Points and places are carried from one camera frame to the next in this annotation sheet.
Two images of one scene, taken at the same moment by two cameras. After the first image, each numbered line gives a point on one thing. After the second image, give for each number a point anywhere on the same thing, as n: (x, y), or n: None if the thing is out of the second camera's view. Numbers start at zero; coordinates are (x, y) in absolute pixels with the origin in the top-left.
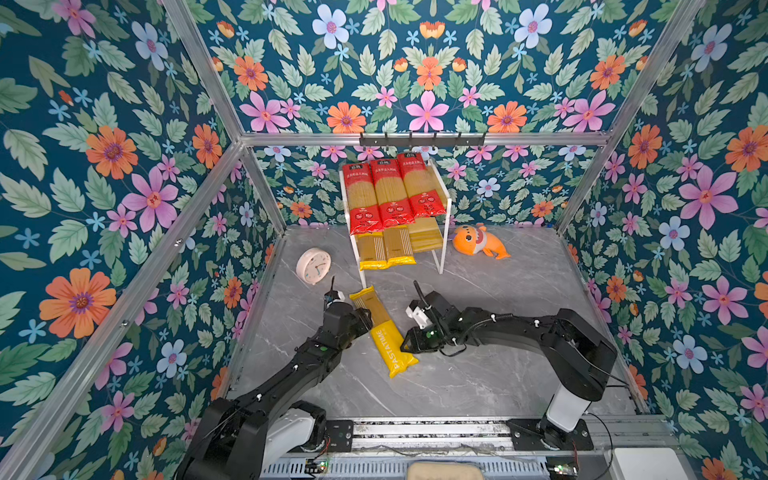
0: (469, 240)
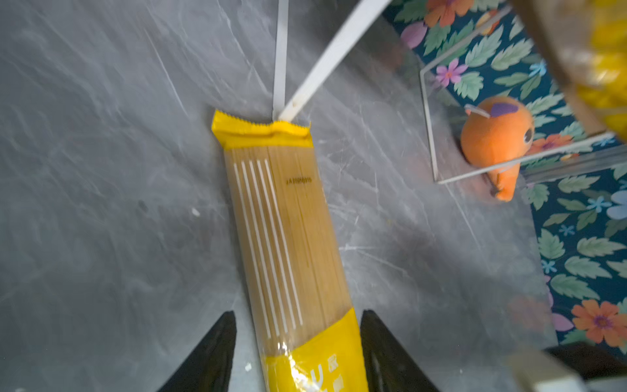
0: (507, 135)
